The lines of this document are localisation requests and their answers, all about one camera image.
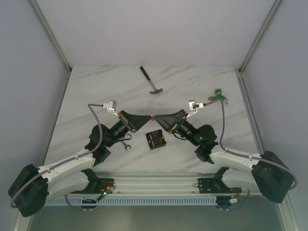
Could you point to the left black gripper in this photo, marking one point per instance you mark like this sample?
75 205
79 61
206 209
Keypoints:
127 121

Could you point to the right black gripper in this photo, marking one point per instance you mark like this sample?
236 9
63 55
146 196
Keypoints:
167 120

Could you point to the black fuse box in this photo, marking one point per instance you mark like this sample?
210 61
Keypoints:
155 139

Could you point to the green red plastic connector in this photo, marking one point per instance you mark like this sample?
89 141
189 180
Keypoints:
218 96

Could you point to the clear fuse box cover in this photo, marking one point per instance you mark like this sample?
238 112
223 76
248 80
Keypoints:
154 108

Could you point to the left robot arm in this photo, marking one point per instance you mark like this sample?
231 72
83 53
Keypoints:
34 186

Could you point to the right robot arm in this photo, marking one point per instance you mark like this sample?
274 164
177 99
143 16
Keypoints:
265 172

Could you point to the silver combination wrench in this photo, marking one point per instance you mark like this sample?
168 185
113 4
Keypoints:
126 146

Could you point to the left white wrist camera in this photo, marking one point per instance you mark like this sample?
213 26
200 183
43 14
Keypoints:
110 107

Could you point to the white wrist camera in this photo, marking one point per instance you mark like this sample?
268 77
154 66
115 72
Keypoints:
194 106
110 107

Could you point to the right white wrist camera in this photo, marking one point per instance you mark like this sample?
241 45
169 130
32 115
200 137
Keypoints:
194 106

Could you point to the black handled claw hammer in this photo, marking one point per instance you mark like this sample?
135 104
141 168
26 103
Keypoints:
155 90

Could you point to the aluminium front rail frame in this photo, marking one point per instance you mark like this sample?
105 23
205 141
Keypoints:
152 183

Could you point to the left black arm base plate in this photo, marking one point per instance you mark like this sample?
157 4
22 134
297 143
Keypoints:
97 186

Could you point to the slotted grey cable duct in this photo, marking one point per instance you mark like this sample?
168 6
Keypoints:
133 200

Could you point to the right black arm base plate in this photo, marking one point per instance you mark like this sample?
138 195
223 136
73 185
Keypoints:
212 185

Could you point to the left aluminium corner post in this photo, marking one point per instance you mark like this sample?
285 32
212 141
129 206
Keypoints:
55 44

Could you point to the aluminium corner post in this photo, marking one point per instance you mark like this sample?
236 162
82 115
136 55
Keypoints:
55 44
261 33

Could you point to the right aluminium corner post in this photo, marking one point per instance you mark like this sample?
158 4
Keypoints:
261 33

